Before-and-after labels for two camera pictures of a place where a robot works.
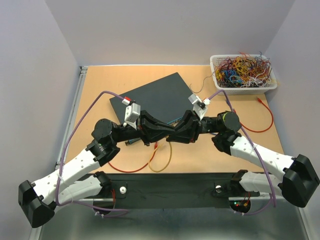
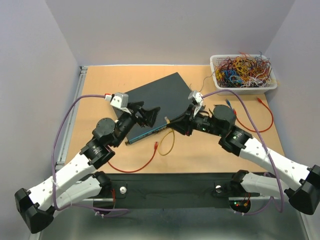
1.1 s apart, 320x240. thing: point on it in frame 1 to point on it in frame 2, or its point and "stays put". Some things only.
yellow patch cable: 170,158 to 172,144
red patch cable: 260,100 stays put
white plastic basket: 223,90 stays put
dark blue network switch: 166,99 stays put
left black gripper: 161,130 to 149,117
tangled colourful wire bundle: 244,70 stays put
